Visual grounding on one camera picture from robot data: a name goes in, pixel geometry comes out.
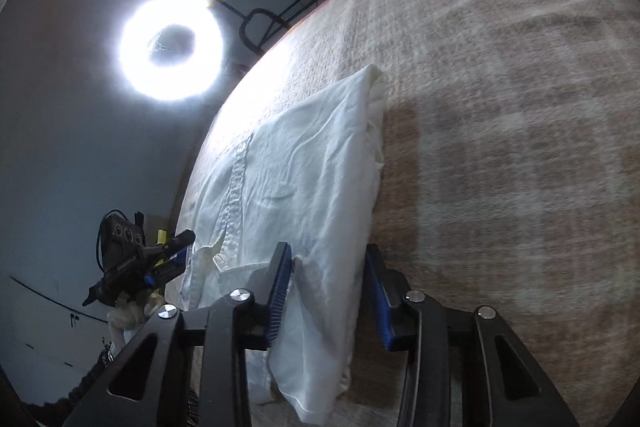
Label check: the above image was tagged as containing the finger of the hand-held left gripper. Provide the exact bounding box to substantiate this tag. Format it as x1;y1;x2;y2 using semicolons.
142;229;197;261
142;249;189;291

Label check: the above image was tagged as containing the white ring light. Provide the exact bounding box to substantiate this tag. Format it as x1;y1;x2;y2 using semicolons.
118;0;227;104

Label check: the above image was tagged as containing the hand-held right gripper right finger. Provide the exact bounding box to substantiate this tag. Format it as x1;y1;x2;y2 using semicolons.
364;244;581;427

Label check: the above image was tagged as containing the beige plaid blanket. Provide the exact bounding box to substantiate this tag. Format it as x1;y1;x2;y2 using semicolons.
165;0;640;427

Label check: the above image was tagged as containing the white button shirt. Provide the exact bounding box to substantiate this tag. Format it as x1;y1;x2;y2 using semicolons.
180;64;387;426

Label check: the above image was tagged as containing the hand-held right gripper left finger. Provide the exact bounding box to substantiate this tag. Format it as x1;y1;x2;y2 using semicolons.
62;241;293;427

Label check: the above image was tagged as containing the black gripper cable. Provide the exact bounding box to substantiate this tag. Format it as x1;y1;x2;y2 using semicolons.
95;208;128;270

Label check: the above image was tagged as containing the person's left hand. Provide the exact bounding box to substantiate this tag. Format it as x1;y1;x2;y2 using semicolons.
107;289;167;344

